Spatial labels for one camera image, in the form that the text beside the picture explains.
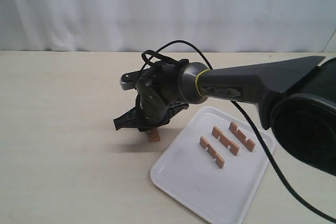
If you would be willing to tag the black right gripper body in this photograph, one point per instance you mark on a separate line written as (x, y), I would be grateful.
(150, 111)

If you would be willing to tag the wooden notched piece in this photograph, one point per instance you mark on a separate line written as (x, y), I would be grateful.
(153, 135)
(212, 152)
(225, 141)
(248, 143)

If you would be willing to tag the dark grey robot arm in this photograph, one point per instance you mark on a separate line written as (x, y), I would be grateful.
(294, 98)

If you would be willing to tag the white plastic tray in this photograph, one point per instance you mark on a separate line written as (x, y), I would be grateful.
(187, 173)

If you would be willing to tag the white curtain backdrop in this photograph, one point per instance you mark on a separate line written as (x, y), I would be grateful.
(135, 25)

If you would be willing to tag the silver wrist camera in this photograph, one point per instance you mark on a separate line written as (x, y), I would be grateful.
(129, 80)

